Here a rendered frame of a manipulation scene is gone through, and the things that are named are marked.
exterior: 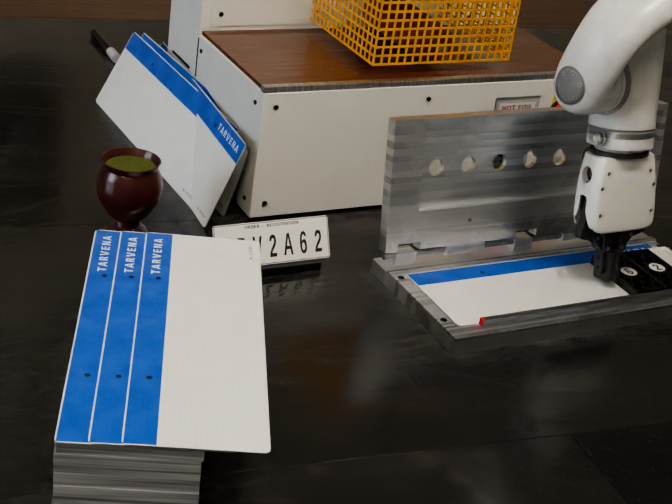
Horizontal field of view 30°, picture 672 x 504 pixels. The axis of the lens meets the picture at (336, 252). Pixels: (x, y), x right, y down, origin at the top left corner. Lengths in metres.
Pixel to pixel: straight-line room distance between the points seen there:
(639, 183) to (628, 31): 0.23
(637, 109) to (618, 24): 0.14
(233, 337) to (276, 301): 0.28
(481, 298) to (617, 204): 0.21
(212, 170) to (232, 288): 0.39
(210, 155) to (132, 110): 0.26
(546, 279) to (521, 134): 0.19
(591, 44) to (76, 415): 0.75
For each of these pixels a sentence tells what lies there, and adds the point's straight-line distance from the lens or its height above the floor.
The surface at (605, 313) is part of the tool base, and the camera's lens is 1.61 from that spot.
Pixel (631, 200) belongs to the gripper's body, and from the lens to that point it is 1.64.
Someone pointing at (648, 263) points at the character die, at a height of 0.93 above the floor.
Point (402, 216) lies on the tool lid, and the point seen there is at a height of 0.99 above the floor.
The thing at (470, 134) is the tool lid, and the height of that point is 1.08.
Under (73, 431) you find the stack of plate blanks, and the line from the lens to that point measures 1.13.
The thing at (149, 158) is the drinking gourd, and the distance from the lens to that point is 1.63.
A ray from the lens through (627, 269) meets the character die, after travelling 1.72.
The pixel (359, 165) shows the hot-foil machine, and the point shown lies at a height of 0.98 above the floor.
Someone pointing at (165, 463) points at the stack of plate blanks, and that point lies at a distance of 1.12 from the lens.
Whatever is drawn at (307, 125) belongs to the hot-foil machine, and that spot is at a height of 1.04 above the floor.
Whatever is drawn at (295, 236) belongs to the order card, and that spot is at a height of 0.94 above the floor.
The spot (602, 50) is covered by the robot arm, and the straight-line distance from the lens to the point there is 1.51.
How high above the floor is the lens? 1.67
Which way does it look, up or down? 27 degrees down
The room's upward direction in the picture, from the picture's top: 9 degrees clockwise
